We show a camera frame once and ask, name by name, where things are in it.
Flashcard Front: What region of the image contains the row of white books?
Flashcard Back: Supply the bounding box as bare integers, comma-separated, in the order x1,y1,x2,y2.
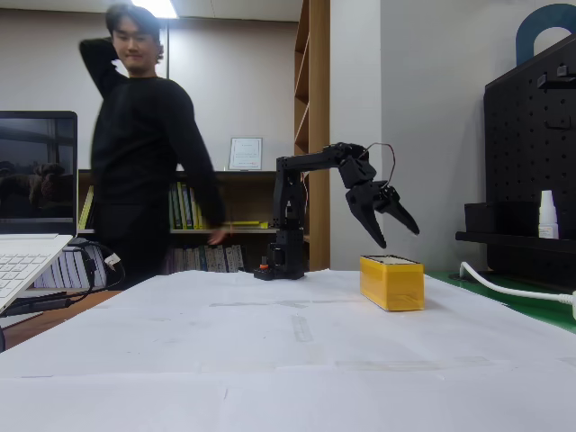
33,245,108,290

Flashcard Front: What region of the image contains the small white bottle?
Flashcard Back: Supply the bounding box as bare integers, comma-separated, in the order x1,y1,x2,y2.
537,189,560,240

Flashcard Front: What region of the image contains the person's right forearm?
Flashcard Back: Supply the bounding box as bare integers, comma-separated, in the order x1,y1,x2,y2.
79,37,120,74

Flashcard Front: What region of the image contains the low wooden bookshelf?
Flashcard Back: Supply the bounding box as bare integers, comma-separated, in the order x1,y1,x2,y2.
76,168,311,275

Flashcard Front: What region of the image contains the black orange table clamp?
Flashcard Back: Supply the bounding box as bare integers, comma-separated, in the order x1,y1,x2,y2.
252,255,275,282

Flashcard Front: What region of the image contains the person's left hand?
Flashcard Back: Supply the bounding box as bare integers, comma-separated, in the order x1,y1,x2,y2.
206,226,232,247

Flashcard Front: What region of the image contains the blue arch shaped sign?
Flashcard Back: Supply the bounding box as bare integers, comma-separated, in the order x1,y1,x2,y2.
515,4,576,69

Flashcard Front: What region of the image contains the white paper table cover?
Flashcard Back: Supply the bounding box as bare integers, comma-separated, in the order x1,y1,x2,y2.
0,268,576,432

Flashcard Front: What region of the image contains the green desk mat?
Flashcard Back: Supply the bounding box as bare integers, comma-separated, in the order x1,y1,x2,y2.
425,268,576,335

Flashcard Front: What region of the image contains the thin yellow book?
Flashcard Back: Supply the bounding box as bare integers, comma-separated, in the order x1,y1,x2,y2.
77,184,96,231

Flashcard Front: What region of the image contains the white framed certificate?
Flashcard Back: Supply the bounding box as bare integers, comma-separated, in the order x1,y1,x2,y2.
228,136,264,172

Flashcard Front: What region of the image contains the row of dark books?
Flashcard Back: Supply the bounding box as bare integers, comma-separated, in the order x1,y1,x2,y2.
170,244,248,275

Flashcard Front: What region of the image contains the yellow box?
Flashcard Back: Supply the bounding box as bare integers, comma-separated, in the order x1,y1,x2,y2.
359,254,426,312

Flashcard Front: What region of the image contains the ceiling light panel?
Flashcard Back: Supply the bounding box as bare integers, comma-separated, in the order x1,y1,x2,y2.
129,0,177,20

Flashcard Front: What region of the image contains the person's left forearm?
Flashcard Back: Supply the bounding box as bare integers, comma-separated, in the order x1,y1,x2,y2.
192,148,228,230

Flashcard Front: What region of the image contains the black pegboard stand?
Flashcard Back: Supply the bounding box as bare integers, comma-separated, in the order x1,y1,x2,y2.
454,34,576,289

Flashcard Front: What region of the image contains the tall wooden shelf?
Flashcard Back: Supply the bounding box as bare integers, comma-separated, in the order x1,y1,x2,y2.
293,0,332,272

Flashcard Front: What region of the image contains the white power strip cable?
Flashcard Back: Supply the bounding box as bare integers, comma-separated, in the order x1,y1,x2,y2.
458,261,576,308

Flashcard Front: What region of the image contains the black laptop cable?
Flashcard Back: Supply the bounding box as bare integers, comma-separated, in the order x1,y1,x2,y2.
0,240,127,319

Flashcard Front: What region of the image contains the man in black sweater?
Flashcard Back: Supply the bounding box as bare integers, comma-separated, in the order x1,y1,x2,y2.
79,2,227,290

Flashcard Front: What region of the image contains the white laptop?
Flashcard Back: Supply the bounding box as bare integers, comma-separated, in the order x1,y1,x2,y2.
0,111,79,314

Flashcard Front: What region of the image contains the red black gripper servo cable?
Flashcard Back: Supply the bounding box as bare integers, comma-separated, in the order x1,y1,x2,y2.
361,142,398,188

